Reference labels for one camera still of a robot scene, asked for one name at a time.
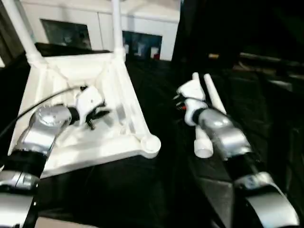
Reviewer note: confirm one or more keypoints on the white plastic table top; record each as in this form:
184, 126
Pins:
83, 147

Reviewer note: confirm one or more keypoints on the white plastic table leg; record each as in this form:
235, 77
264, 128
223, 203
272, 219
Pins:
202, 145
215, 95
118, 28
26, 35

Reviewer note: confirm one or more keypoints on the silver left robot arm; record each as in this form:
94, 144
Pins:
40, 133

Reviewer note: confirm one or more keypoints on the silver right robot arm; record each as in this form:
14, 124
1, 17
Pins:
225, 133

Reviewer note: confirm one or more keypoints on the small tan label tag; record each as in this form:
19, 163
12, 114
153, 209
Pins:
213, 56

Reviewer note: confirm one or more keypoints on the black plastic sheet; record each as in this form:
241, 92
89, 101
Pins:
166, 185

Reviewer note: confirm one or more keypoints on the white glass-door cabinet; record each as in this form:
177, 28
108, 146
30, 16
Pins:
99, 14

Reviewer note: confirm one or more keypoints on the black backdrop cloth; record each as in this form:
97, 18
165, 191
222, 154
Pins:
237, 23

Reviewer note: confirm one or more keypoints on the grey curtain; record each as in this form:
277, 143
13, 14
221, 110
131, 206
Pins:
9, 31

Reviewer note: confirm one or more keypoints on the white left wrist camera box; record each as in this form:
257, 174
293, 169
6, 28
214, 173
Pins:
90, 102

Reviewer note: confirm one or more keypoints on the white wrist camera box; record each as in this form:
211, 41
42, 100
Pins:
193, 91
90, 102

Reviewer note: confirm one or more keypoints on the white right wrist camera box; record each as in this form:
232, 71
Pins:
193, 91

